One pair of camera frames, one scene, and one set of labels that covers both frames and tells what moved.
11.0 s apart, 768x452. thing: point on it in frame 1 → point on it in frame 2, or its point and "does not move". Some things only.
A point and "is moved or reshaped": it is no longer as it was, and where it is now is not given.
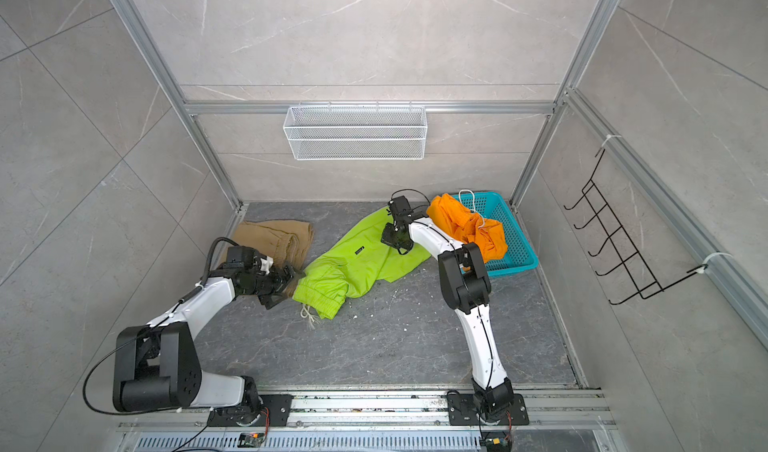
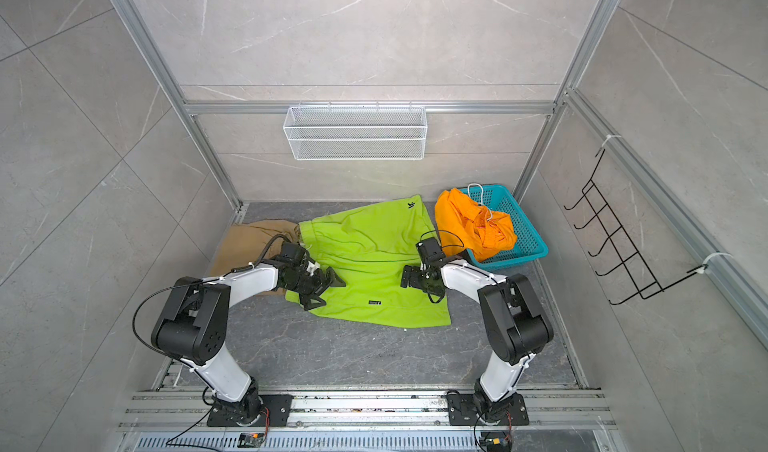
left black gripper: (280, 283) → (322, 284)
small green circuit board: (250, 439) does not move
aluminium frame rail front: (402, 415) does not move
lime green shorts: (357, 262) is moved or reshaped
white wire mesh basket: (356, 132) does not move
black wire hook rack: (647, 284) does not move
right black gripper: (388, 239) → (414, 282)
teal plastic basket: (520, 254) is moved or reshaped
